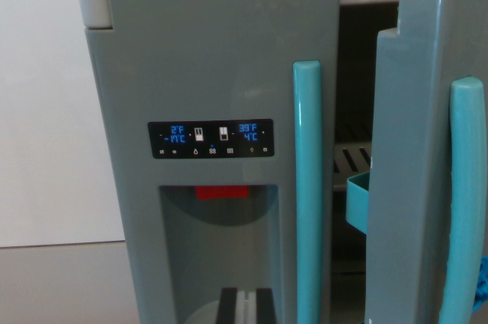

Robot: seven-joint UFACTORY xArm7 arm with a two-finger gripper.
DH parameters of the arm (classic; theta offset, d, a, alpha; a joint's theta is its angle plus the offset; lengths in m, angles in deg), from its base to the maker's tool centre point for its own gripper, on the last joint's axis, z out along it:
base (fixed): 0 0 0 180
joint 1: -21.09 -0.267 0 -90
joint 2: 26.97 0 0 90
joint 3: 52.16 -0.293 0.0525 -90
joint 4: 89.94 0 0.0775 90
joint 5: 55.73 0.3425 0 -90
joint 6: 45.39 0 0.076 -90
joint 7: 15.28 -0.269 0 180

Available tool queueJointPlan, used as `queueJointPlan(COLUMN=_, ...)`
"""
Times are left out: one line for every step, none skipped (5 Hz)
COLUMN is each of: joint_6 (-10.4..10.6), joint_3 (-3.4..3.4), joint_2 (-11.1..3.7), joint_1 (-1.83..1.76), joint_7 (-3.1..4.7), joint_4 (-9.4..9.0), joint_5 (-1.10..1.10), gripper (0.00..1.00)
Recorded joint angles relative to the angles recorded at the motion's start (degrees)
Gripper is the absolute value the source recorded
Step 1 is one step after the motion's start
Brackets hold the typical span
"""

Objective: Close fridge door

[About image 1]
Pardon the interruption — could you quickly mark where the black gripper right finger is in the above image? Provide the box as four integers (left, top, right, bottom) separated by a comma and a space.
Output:
246, 287, 278, 324

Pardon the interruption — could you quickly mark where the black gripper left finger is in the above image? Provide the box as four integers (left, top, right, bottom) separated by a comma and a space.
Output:
215, 287, 247, 324

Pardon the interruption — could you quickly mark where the grey slatted fridge shelf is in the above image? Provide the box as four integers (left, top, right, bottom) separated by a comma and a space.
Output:
333, 140, 373, 175

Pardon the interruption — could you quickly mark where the grey fridge door with dispenser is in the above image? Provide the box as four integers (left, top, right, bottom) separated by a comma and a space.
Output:
84, 0, 341, 324

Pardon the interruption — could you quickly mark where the light grey toy fridge cabinet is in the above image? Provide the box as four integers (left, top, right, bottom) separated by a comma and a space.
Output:
78, 0, 488, 277

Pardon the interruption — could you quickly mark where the light grey dispenser tray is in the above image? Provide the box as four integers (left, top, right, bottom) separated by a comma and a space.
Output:
186, 299, 221, 324

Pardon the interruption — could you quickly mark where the red dispenser lever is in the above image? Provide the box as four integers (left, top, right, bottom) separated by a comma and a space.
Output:
195, 185, 249, 200

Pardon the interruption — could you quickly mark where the black temperature display panel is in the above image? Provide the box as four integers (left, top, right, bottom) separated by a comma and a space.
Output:
147, 118, 275, 159

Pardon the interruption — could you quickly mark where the teal handle of dispenser door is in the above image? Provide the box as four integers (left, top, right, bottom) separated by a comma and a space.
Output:
292, 59, 323, 324

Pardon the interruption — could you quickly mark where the blue clip with ring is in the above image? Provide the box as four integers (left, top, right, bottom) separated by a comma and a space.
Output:
472, 255, 488, 316

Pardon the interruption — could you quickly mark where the teal handle of card door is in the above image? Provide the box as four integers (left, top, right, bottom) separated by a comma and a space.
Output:
438, 76, 488, 324

